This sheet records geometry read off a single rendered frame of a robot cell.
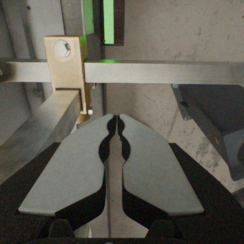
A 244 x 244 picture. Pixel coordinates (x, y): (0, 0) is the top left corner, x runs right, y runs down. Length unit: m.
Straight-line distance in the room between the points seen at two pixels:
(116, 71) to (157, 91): 0.93
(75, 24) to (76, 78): 0.16
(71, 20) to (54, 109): 0.24
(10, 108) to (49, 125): 0.35
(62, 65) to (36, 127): 0.12
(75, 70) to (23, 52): 0.29
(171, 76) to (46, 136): 0.20
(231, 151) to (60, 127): 0.66
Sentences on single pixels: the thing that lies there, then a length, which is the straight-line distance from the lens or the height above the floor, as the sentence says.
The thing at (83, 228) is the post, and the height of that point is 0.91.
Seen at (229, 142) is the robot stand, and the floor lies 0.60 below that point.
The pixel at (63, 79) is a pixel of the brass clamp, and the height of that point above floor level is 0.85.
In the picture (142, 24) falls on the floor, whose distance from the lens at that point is 1.11.
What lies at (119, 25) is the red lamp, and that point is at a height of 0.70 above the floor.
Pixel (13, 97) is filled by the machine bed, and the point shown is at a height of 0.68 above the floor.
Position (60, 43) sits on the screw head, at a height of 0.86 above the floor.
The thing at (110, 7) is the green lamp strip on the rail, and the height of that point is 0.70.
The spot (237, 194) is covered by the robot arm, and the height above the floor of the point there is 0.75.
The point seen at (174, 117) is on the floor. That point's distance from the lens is 1.30.
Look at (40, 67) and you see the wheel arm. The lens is 0.29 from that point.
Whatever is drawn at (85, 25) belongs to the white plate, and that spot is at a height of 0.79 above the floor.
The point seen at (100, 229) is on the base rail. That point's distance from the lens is 0.84.
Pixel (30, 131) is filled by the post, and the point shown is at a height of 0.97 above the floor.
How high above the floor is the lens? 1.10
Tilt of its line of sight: 61 degrees down
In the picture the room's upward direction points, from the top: 180 degrees clockwise
